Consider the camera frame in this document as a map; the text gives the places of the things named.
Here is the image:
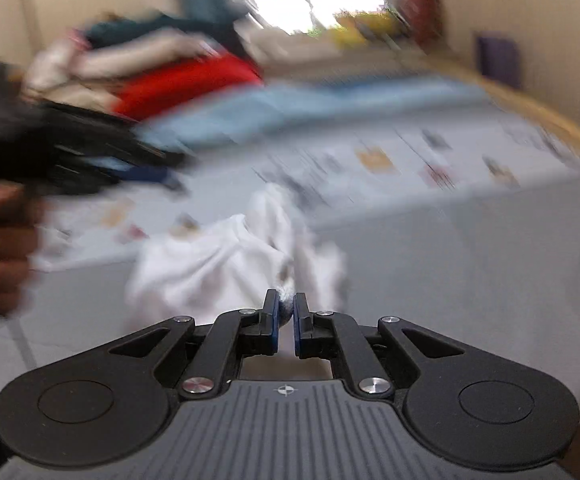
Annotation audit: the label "wooden bed frame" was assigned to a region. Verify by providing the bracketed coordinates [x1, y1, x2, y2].
[435, 60, 580, 181]

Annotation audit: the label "grey bed cover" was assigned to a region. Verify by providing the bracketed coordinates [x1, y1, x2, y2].
[0, 175, 580, 411]

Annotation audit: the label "dark red bag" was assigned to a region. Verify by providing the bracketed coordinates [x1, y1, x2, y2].
[402, 0, 446, 46]

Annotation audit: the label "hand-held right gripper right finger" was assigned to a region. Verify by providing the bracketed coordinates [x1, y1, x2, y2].
[292, 292, 466, 398]

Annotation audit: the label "light blue cloth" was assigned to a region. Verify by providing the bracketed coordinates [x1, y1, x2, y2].
[134, 77, 491, 153]

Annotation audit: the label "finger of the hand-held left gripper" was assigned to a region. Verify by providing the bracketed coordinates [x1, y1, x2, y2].
[50, 164, 189, 194]
[44, 104, 191, 169]

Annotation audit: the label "yellow plush toys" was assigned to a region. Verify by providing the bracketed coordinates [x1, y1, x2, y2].
[330, 12, 401, 48]

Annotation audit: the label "printed bed sheet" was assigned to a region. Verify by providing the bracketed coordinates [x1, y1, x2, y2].
[34, 105, 580, 271]

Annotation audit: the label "beige rolled blanket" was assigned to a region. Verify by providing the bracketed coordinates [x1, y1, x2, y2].
[24, 30, 221, 106]

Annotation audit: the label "purple box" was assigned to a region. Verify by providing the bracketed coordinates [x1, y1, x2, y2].
[477, 32, 523, 88]

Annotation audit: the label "dark teal cloth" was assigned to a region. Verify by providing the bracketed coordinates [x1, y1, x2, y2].
[84, 10, 241, 48]

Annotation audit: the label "red blanket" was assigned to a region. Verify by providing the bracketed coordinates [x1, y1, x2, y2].
[112, 55, 263, 121]

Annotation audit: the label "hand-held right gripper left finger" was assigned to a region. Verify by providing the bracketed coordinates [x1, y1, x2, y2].
[107, 288, 281, 401]

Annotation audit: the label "white garment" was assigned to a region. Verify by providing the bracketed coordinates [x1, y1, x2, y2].
[124, 182, 351, 331]

